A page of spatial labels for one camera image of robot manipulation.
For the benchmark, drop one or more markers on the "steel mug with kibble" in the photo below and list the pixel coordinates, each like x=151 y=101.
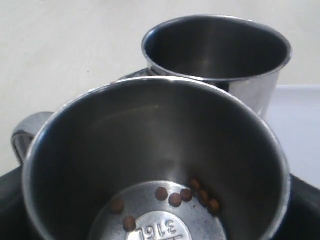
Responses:
x=240 y=56

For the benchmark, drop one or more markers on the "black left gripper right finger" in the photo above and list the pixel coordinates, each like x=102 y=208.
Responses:
x=302 y=220

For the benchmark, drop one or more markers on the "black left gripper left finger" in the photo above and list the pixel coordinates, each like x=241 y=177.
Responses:
x=14 y=221

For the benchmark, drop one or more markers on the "white plastic tray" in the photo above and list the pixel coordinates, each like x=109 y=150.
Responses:
x=294 y=116

